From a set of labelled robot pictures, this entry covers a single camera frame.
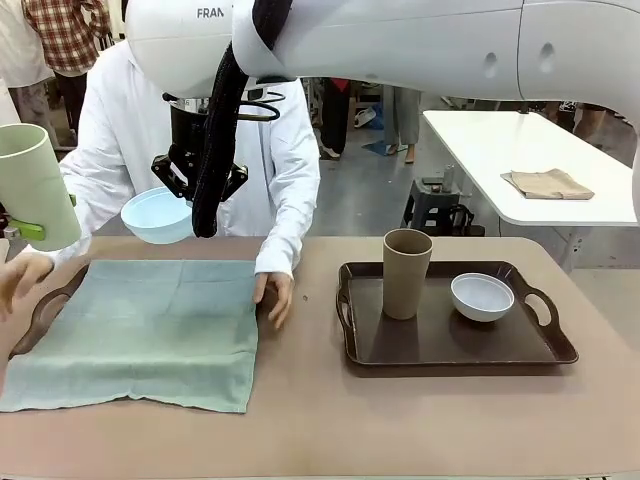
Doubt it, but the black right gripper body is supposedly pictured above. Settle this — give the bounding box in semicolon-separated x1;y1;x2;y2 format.
167;105;210;177

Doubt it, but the tall pale green cup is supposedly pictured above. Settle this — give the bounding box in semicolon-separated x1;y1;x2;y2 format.
0;123;83;253

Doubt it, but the light blue bowl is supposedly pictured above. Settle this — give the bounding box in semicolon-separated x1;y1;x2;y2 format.
120;187;194;245

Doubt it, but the green cloth mat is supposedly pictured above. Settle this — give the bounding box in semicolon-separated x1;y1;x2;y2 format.
0;259;260;415

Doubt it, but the white bowl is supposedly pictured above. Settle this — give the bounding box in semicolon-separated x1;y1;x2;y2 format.
450;272;516;323

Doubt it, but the beige cloth mat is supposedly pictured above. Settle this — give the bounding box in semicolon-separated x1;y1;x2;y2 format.
499;168;596;202

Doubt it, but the person's left forearm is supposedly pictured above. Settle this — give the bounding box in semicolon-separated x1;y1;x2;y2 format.
254;164;321;279

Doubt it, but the dark brown serving tray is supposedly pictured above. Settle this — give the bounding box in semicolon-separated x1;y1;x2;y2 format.
8;263;91;359
336;260;580;379

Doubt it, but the person's right hand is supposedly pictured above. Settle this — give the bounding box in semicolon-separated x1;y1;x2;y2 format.
0;252;55;324

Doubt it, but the person's left hand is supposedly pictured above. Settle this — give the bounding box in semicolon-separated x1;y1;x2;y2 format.
253;272;295;331

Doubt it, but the person in white hoodie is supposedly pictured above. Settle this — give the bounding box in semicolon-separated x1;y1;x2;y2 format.
52;37;321;279

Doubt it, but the person with red apron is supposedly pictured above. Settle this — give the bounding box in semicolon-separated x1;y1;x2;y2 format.
318;77;352;160

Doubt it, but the person in red plaid shirt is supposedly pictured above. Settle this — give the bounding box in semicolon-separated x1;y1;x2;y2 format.
22;0;112;146

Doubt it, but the person in white coat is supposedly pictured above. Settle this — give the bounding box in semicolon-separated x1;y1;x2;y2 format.
0;0;56;126

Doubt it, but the person in grey trousers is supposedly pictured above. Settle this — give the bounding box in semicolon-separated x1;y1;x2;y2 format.
383;88;422;165

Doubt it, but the tall brown cup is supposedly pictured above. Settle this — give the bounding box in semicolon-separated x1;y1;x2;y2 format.
382;228;434;321

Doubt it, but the white side table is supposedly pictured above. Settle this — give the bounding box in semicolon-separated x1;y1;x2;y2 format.
422;109;640;274

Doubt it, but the thin black right camera cable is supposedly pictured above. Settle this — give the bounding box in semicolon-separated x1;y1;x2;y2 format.
238;89;281;122

